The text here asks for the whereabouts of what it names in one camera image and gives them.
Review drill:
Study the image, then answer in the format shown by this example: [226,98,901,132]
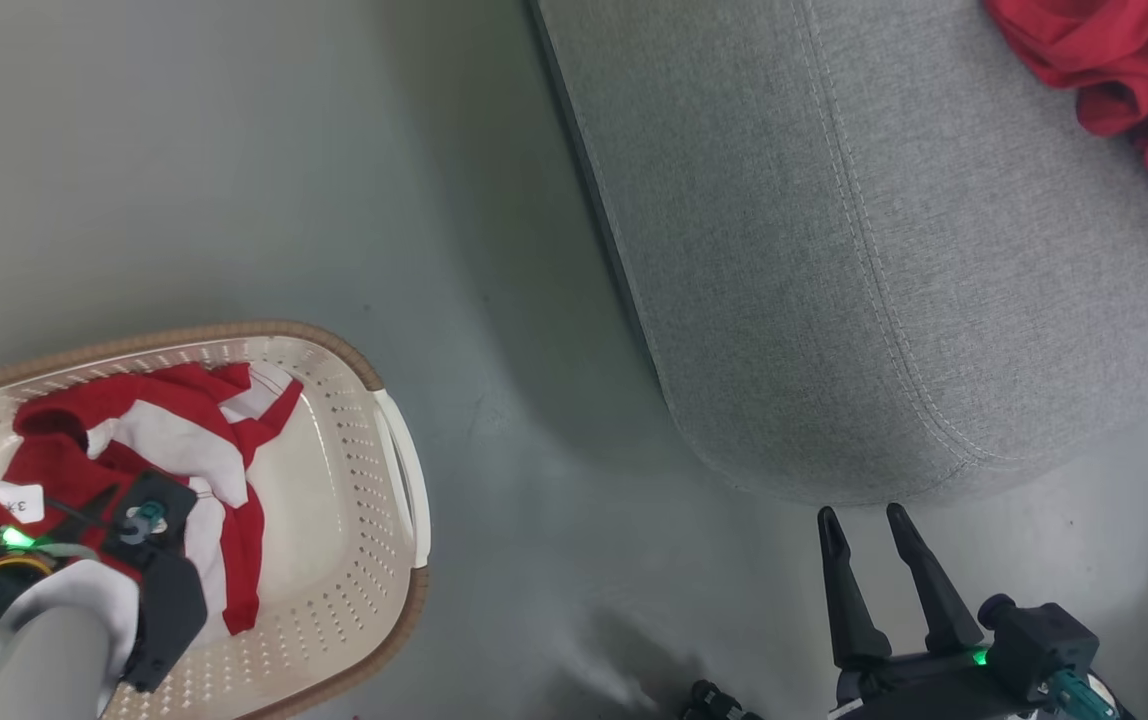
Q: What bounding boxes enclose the white paper tag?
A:
[0,483,45,524]

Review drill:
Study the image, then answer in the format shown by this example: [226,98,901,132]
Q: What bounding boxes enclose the grey fabric sofa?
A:
[531,0,1148,507]

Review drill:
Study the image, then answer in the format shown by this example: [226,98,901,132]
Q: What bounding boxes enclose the beige perforated laundry basket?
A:
[0,320,432,720]

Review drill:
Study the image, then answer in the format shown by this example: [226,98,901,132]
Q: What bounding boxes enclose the red and white garment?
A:
[0,362,305,636]

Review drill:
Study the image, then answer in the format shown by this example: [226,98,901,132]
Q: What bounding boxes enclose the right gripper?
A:
[817,502,1011,720]

